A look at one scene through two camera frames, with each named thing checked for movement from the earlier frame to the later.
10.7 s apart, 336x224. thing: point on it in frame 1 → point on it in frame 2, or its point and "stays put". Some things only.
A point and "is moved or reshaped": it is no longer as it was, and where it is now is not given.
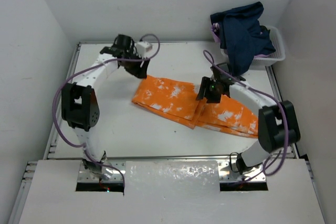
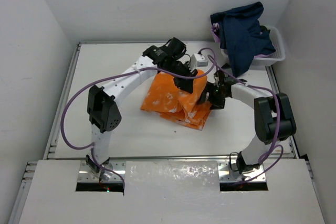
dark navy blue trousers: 242,36 stays put
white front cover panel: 168,192 stays put
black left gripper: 140,70 → 186,84
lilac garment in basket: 215,29 stays put
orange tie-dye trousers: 176,101 is moved or reshaped
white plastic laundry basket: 279,55 stays put
